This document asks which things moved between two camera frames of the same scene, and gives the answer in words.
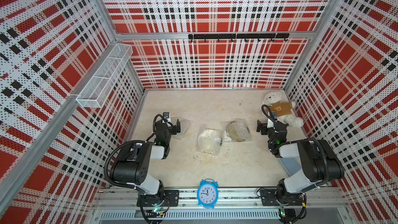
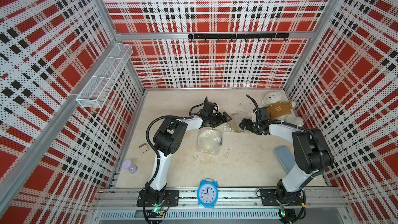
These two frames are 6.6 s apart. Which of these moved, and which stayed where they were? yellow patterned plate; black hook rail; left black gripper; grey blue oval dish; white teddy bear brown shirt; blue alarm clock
Moved: left black gripper; yellow patterned plate
Stayed: blue alarm clock; black hook rail; grey blue oval dish; white teddy bear brown shirt
